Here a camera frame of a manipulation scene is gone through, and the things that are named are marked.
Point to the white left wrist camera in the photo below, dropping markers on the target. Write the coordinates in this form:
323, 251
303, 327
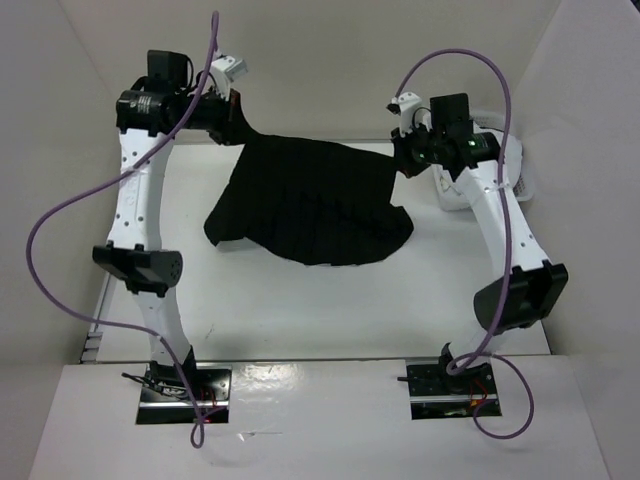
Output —
225, 70

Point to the white skirt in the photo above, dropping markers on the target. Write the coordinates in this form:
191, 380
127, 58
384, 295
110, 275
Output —
513, 159

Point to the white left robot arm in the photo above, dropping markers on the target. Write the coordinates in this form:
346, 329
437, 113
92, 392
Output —
148, 117

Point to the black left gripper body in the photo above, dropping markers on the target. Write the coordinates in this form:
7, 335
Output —
215, 115

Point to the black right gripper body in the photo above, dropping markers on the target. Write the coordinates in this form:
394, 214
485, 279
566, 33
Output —
418, 149

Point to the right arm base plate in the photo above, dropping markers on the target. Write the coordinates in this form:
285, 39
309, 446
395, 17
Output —
435, 395

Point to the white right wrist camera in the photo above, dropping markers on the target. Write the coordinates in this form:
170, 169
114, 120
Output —
410, 109

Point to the black skirt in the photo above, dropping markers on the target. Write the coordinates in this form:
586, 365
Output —
309, 201

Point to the white plastic basket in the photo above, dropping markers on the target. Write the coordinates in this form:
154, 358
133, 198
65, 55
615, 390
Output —
450, 199

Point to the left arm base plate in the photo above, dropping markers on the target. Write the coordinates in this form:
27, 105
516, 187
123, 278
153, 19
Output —
167, 403

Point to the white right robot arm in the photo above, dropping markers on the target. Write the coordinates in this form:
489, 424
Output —
479, 163

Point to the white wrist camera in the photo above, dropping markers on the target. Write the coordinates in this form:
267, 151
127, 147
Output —
225, 70
410, 109

